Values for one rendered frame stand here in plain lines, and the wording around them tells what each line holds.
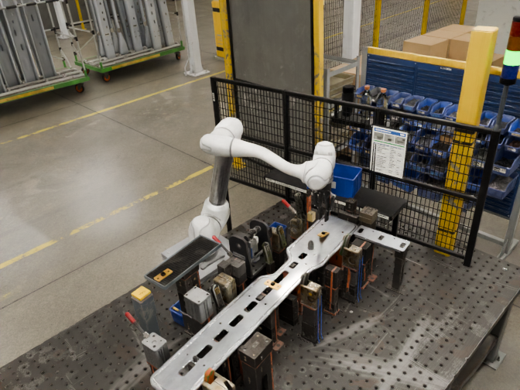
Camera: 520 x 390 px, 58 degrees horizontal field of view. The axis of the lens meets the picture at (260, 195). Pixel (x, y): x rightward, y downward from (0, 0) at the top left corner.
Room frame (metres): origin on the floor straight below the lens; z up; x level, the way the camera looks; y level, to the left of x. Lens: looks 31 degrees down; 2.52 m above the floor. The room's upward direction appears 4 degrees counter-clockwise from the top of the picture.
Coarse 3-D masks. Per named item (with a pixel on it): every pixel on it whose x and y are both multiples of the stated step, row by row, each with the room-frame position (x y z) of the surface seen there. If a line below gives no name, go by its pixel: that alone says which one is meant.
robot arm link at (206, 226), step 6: (198, 216) 2.29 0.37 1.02; (204, 216) 2.28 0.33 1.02; (192, 222) 2.25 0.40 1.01; (198, 222) 2.24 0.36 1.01; (204, 222) 2.23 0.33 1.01; (210, 222) 2.25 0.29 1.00; (216, 222) 2.31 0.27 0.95; (192, 228) 2.21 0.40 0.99; (198, 228) 2.20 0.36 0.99; (204, 228) 2.20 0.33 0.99; (210, 228) 2.22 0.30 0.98; (216, 228) 2.27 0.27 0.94; (192, 234) 2.20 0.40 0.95; (198, 234) 2.19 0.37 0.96; (204, 234) 2.19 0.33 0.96; (210, 234) 2.20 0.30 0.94; (216, 234) 2.25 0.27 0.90
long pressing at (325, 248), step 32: (320, 224) 2.15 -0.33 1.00; (352, 224) 2.13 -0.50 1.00; (288, 256) 1.89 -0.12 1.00; (320, 256) 1.87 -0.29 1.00; (256, 288) 1.67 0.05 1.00; (288, 288) 1.65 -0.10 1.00; (224, 320) 1.47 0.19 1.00; (256, 320) 1.46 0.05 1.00; (192, 352) 1.31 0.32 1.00; (224, 352) 1.30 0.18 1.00; (160, 384) 1.17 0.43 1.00; (192, 384) 1.16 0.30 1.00
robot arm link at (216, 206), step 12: (228, 120) 2.37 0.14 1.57; (240, 132) 2.35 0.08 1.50; (216, 156) 2.37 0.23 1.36; (216, 168) 2.36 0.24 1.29; (228, 168) 2.36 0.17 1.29; (216, 180) 2.36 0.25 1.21; (228, 180) 2.39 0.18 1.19; (216, 192) 2.37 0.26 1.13; (204, 204) 2.41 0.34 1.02; (216, 204) 2.38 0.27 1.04; (228, 204) 2.43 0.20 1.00; (216, 216) 2.35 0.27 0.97; (228, 216) 2.45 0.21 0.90
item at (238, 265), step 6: (228, 258) 1.81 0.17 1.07; (234, 258) 1.81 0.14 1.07; (234, 264) 1.76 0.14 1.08; (240, 264) 1.76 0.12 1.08; (234, 270) 1.74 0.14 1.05; (240, 270) 1.74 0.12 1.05; (234, 276) 1.75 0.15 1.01; (240, 276) 1.74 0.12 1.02; (246, 276) 1.78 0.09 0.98; (240, 282) 1.74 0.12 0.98; (240, 288) 1.75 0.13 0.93
